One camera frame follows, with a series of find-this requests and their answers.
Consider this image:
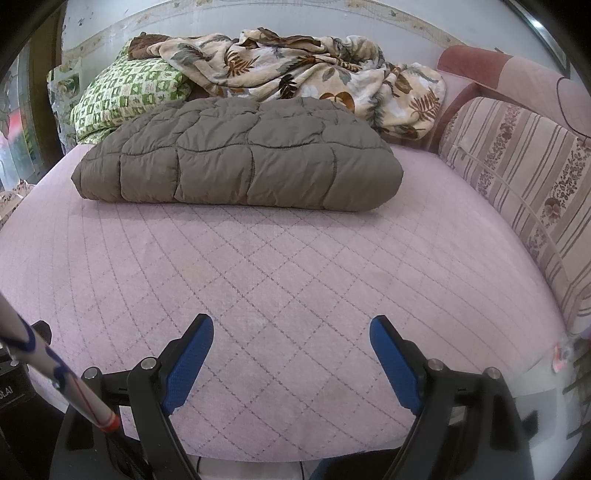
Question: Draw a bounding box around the brown pink headboard cushion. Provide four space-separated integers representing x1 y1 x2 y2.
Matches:
421 46 590 153

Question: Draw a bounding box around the olive quilted hooded coat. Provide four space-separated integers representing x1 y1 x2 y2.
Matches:
71 98 404 212

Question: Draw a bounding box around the white blue red cable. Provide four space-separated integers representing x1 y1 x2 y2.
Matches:
0 292 153 480

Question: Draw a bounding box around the window with glass pane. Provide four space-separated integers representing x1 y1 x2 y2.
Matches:
0 44 47 190

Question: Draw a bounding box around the blue floral pillow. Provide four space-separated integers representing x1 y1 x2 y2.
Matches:
47 59 82 154

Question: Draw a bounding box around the floral paper gift bag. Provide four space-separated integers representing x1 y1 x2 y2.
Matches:
0 180 35 228

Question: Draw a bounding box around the beige leaf print blanket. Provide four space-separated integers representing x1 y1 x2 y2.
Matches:
127 27 447 140

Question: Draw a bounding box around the green white patterned pillow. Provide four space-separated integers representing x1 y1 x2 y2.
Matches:
70 53 193 143

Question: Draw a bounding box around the striped floral sofa cushion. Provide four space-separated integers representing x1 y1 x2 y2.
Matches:
439 97 590 334

